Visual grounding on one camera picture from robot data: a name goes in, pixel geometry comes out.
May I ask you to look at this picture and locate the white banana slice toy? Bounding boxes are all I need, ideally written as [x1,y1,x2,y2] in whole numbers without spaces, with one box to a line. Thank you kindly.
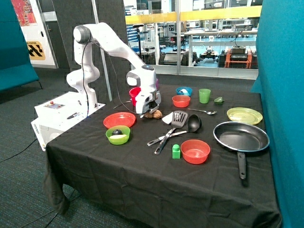
[108,134,128,142]

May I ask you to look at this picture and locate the white sponge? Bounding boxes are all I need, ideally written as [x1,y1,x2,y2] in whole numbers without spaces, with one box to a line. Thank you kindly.
[161,112,173,124]

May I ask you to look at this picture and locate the large red bowl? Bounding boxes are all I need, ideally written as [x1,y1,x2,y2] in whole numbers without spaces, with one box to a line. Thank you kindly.
[129,87,141,106]

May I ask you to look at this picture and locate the small orange bowl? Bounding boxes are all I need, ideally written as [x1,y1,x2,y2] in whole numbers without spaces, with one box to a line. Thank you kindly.
[172,95,190,108]

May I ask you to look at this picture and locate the orange bowl front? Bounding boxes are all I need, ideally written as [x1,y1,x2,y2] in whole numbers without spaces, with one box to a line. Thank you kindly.
[180,139,211,164]

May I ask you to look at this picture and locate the teal sofa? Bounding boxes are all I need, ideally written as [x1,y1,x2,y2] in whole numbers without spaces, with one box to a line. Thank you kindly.
[0,0,39,91]

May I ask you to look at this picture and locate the black slotted spatula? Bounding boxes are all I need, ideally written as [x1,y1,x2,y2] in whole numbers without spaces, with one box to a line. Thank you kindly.
[154,110,188,155]

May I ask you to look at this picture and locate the yellow plastic plate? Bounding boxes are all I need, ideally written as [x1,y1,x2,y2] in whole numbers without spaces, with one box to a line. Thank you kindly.
[227,107,263,125]

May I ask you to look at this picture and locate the dark plum toy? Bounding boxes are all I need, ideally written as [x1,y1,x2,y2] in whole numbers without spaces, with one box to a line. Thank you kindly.
[111,129,123,136]

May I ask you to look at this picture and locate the blue plastic bowl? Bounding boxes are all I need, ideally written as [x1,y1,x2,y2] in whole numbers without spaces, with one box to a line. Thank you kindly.
[176,87,192,96]

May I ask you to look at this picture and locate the black tablecloth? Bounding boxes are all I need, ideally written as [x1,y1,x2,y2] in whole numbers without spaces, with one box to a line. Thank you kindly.
[43,90,282,228]

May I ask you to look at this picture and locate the teal partition wall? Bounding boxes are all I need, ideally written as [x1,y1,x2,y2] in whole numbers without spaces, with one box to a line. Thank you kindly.
[251,0,304,228]

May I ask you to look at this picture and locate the green plastic cup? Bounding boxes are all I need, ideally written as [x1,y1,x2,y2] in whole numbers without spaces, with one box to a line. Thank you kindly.
[199,88,211,104]

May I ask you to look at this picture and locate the black ladle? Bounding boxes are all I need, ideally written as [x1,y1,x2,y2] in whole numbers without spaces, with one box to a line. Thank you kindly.
[147,114,202,146]

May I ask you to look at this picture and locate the green toy pepper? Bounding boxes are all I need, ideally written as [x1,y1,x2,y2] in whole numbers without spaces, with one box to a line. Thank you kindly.
[214,97,225,105]

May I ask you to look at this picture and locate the black frying pan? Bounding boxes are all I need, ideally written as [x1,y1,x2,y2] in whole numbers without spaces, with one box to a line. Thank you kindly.
[213,122,270,180]

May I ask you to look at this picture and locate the silver metal spoon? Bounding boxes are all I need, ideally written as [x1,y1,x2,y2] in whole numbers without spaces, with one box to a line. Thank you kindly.
[188,108,217,115]

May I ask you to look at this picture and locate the green plastic bowl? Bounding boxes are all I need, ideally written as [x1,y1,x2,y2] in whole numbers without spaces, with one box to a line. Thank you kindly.
[105,125,131,145]

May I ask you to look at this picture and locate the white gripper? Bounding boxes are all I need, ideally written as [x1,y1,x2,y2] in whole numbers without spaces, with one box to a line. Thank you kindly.
[135,90,161,116]

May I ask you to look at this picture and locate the green toy block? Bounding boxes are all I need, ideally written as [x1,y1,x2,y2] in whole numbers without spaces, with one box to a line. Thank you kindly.
[172,144,181,159]

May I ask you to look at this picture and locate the brown teddy bear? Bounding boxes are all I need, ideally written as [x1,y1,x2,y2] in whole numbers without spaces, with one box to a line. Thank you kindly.
[144,110,162,119]

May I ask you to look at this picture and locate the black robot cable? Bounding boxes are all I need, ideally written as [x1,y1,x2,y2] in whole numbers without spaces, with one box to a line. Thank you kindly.
[66,40,143,119]

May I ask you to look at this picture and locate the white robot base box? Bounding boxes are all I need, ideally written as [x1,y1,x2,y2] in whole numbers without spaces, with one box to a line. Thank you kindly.
[31,92,104,151]

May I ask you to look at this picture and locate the silver fork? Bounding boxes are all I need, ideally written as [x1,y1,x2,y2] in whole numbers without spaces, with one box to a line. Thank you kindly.
[113,100,131,109]

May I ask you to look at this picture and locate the red plastic plate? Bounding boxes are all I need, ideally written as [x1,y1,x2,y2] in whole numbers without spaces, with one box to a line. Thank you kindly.
[103,112,136,129]

